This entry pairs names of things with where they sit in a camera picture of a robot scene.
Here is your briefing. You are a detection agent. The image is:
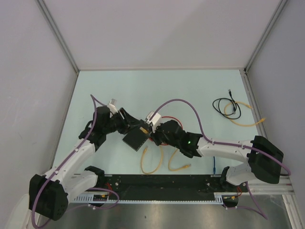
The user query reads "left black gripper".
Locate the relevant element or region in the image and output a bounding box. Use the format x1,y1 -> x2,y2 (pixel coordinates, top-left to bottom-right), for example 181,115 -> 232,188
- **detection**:
103,107 -> 142,135

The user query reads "red ethernet cable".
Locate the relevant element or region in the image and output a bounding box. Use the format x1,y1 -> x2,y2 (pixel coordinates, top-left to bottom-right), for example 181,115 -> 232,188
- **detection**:
161,115 -> 183,129

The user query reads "yellow ethernet cable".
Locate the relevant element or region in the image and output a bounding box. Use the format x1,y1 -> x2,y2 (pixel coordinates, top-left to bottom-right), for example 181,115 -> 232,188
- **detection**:
139,126 -> 164,174
168,148 -> 193,172
224,101 -> 266,126

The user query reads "black network switch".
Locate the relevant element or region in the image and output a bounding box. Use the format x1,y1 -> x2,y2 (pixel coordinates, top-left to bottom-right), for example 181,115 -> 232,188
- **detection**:
122,120 -> 151,151

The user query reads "black ethernet cable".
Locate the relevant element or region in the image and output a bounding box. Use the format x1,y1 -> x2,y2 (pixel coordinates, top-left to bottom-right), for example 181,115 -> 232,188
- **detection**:
213,89 -> 242,120

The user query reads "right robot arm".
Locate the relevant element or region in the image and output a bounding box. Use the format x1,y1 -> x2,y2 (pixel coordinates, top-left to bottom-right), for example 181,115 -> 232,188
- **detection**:
150,120 -> 284,191

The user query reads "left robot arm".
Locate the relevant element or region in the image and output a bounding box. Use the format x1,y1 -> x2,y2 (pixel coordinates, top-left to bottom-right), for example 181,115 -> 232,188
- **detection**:
29,105 -> 150,221

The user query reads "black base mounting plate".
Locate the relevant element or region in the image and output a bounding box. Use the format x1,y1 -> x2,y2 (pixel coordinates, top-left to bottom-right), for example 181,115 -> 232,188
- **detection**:
95,175 -> 248,201

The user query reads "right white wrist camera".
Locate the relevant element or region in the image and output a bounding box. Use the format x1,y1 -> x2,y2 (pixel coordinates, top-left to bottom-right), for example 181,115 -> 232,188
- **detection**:
145,111 -> 162,133

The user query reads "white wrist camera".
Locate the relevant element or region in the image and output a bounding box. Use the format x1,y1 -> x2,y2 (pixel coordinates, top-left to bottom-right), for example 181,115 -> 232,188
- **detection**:
145,111 -> 162,133
107,99 -> 118,115

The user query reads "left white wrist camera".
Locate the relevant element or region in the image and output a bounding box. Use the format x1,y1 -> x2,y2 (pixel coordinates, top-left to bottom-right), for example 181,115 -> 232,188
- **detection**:
107,99 -> 118,115

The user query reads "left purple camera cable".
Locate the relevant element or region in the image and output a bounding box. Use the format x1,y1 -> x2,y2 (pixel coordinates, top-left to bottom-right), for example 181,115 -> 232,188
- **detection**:
31,94 -> 120,229

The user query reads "purple camera cable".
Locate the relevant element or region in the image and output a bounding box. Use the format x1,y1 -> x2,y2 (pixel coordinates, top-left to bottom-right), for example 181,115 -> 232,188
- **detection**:
152,98 -> 292,219
31,94 -> 120,229

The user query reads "grey slotted cable duct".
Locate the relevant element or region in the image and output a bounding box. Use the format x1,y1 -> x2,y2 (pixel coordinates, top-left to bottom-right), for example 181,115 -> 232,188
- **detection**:
73,192 -> 236,206

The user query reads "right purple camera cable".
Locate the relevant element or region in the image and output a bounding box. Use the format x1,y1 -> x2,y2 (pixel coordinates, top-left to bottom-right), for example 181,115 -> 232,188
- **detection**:
152,98 -> 292,219

